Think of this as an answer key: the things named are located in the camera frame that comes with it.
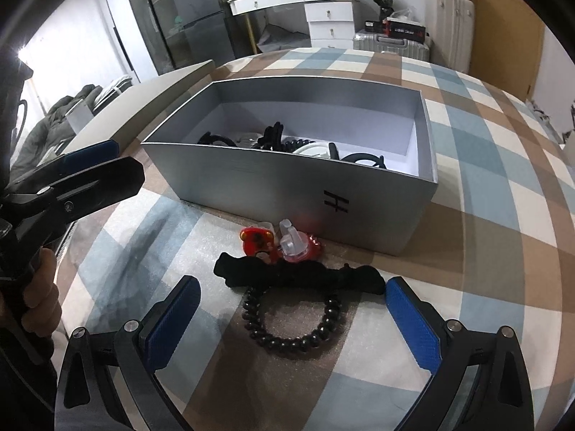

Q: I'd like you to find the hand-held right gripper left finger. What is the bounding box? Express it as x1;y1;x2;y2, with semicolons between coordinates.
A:
56;275;201;431

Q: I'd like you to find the small black hair claw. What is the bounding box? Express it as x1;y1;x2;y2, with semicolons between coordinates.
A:
252;121;285;151

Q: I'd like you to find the glass-door cabinet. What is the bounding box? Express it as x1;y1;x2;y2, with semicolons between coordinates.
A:
119;0;189;77

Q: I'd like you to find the black red box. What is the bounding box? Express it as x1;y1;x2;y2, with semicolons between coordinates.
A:
386;17;427;41

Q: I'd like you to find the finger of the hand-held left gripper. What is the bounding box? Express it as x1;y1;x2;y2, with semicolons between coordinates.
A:
18;156;145;241
9;140;121;198

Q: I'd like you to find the wooden door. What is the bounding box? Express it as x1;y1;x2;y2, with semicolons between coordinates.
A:
467;0;546;102

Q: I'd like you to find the person's left hand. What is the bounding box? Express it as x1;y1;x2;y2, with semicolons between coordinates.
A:
20;249;61;337

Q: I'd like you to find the person's left forearm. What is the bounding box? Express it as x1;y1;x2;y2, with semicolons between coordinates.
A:
0;296;59;431

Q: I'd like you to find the grey cardboard box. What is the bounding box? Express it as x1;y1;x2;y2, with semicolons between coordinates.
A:
141;76;438;256

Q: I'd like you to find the clear red hair clip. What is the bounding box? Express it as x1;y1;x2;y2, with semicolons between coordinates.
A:
277;219;323;262

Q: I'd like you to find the large black hair claw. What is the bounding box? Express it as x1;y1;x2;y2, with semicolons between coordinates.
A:
328;143;387;171

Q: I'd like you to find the dark jacket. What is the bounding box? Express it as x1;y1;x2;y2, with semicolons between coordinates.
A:
11;84;106;171

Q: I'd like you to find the grey box lid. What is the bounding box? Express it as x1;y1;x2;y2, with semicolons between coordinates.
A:
58;59;215;156

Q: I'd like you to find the plaid blanket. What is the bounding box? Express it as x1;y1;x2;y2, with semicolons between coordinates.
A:
54;46;575;431

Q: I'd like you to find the white cylinder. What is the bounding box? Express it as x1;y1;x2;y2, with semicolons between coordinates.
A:
67;99;97;133

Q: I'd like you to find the silver suitcase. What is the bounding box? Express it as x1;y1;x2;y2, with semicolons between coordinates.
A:
353;29;432;61

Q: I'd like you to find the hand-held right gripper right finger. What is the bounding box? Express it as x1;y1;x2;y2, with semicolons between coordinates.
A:
385;276;535;431

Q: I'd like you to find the white drawer unit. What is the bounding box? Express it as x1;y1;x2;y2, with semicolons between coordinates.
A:
304;1;355;49

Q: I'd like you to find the grey refrigerator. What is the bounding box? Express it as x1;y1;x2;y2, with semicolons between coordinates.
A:
164;0;245;61

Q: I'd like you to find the white curtain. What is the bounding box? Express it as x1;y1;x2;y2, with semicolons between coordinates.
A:
18;0;135;113

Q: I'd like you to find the black cloth hair band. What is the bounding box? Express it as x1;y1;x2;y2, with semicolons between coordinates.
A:
213;252;387;296

